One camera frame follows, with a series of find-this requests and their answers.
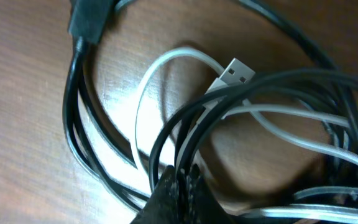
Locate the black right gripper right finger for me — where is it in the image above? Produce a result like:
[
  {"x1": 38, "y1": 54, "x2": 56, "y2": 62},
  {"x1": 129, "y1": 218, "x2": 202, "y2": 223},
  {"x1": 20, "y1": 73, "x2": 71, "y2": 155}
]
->
[{"x1": 186, "y1": 165, "x2": 234, "y2": 224}]

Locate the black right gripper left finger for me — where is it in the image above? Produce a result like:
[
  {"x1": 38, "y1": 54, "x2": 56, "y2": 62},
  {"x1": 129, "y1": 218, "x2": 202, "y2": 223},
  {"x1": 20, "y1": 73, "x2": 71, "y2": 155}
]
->
[{"x1": 131, "y1": 166, "x2": 179, "y2": 224}]

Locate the white USB cable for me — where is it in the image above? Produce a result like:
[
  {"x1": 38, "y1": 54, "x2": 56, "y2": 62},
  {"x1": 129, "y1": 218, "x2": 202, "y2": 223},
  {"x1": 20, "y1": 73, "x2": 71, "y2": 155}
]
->
[{"x1": 129, "y1": 47, "x2": 358, "y2": 223}]

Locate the black USB cable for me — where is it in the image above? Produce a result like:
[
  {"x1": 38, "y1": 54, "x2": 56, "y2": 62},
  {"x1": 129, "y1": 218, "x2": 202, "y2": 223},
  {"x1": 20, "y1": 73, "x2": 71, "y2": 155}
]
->
[{"x1": 62, "y1": 0, "x2": 358, "y2": 224}]

